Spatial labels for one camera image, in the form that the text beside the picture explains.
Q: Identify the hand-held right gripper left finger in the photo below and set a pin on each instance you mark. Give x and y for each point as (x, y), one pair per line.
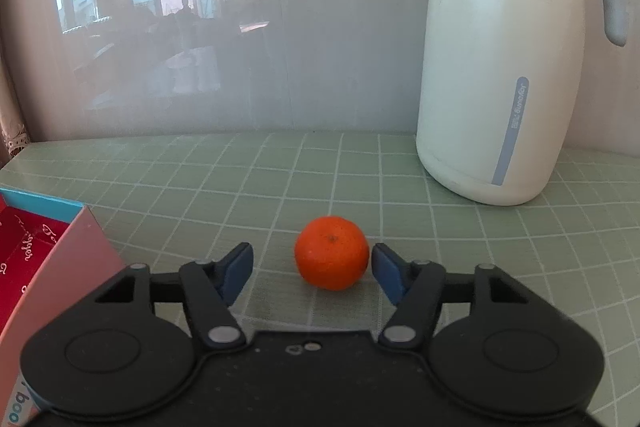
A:
(235, 272)

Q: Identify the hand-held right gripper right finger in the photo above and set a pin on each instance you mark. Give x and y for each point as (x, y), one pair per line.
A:
(387, 269)

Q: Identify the small mandarin orange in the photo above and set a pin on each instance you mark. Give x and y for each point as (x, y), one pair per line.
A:
(331, 252)

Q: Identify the colourful cardboard box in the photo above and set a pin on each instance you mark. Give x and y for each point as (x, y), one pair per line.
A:
(45, 267)

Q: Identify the green checked tablecloth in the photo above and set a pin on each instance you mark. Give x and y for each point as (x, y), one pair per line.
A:
(250, 187)

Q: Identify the white and blue thermos jug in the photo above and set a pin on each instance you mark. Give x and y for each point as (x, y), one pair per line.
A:
(495, 72)

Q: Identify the beige curtain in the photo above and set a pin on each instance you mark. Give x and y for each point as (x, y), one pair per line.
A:
(12, 122)

